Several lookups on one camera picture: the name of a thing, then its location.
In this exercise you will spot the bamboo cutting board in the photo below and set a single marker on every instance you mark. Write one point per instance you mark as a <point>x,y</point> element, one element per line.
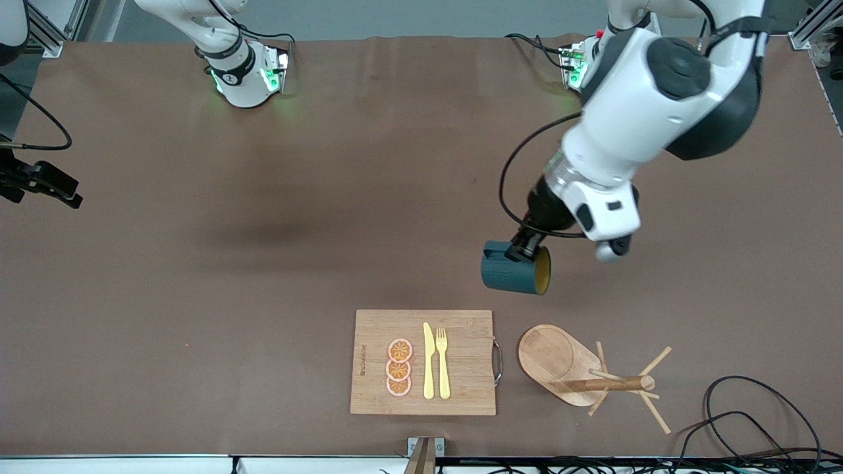
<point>467,368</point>

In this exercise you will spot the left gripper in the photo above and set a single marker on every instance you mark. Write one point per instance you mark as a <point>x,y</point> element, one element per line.
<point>545,208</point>

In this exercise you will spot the yellow plastic fork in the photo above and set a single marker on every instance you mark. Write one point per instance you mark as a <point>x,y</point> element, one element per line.
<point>443,368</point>

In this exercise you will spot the yellow plastic knife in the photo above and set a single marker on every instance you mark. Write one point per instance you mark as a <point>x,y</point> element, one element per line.
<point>429,362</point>

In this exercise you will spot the orange slice toy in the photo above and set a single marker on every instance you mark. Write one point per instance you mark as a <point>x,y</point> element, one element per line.
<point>398,387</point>
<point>398,370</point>
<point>400,350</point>

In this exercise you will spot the wooden cup rack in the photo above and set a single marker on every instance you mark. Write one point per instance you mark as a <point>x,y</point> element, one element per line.
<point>553,355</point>

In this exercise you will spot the metal table bracket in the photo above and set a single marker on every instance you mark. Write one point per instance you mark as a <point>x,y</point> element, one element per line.
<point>425,454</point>

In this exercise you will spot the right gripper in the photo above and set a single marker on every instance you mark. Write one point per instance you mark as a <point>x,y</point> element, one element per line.
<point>18,178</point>

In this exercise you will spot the crumpled white plastic wrap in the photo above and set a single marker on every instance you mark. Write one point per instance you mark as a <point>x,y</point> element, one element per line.
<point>823,49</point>

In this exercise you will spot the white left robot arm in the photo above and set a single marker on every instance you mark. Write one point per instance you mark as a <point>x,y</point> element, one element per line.
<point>632,99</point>

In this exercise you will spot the dark teal cup yellow inside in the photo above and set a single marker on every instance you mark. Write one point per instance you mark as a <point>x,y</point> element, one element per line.
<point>507,276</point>

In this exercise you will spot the aluminium frame profile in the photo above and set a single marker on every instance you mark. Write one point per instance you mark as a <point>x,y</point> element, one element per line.
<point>800,39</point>
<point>46,43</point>

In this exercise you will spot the brown table cover mat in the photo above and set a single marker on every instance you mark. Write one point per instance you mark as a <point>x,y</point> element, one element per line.
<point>296,263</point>

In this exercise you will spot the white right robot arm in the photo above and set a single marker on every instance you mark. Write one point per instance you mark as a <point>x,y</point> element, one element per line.
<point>240,85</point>

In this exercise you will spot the white table edge rail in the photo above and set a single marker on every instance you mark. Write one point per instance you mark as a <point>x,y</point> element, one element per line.
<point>132,465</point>

